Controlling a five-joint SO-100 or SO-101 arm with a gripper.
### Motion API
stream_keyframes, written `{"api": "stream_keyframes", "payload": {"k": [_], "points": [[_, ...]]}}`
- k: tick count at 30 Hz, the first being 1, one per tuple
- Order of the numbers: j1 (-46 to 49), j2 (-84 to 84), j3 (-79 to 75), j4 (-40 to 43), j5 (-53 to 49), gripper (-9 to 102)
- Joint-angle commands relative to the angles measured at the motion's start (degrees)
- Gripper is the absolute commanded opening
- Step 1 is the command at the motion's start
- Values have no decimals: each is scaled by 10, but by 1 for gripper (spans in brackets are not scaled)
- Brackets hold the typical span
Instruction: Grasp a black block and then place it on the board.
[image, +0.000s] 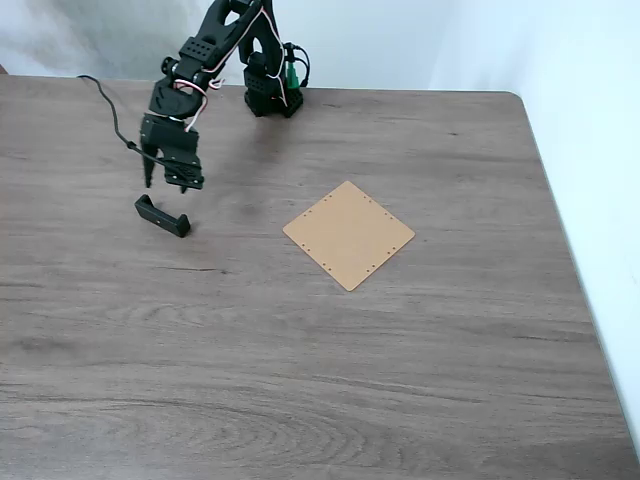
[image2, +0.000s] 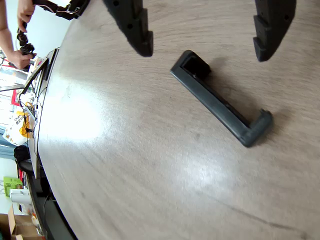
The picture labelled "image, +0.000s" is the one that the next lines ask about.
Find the white red servo wire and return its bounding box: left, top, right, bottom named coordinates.
left=172, top=3, right=287, bottom=134

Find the tan square board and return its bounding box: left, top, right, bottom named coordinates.
left=282, top=180, right=417, bottom=293

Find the black power cable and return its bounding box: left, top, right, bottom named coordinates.
left=283, top=42, right=312, bottom=90

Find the black camera cable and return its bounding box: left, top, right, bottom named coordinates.
left=76, top=74, right=169, bottom=169

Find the black U-shaped block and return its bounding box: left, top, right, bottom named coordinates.
left=133, top=193, right=192, bottom=239

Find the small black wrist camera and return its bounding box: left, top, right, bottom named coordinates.
left=163, top=160, right=205, bottom=190

